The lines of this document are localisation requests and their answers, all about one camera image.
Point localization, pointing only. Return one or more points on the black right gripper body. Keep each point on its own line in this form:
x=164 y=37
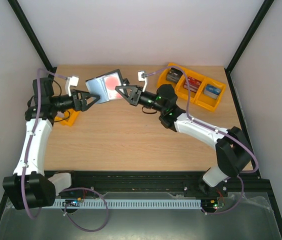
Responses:
x=135 y=95

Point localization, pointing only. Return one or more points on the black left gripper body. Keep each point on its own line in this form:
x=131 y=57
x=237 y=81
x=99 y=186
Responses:
x=76 y=107

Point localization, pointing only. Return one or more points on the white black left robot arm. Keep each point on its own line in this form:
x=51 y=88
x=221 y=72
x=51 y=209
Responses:
x=28 y=187

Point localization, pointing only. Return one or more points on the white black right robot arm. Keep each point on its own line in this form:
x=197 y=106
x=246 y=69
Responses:
x=233 y=151

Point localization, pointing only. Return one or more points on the black card stack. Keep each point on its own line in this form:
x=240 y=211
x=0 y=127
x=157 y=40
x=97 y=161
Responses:
x=174 y=75

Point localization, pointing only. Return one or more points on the red card stack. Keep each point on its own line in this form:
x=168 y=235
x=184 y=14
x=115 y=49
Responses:
x=192 y=83

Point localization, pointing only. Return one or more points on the blue card stack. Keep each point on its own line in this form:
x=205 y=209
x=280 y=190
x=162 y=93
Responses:
x=212 y=91

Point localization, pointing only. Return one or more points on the small yellow plastic bin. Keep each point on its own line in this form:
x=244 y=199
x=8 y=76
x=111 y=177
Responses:
x=66 y=118

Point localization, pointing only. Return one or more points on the yellow three-compartment tray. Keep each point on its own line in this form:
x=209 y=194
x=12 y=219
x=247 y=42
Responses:
x=197 y=98

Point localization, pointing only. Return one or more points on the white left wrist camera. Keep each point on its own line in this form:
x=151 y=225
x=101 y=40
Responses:
x=71 y=81

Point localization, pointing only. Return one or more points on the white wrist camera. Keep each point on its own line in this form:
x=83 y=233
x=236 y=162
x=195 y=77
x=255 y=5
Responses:
x=71 y=81
x=143 y=77

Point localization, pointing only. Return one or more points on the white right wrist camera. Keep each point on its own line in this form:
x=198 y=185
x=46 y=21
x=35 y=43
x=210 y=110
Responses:
x=143 y=77

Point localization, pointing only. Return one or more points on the black aluminium frame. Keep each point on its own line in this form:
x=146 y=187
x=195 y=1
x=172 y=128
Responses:
x=262 y=12

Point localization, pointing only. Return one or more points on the white slotted cable duct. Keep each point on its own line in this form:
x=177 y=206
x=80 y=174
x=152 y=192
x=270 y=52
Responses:
x=135 y=204

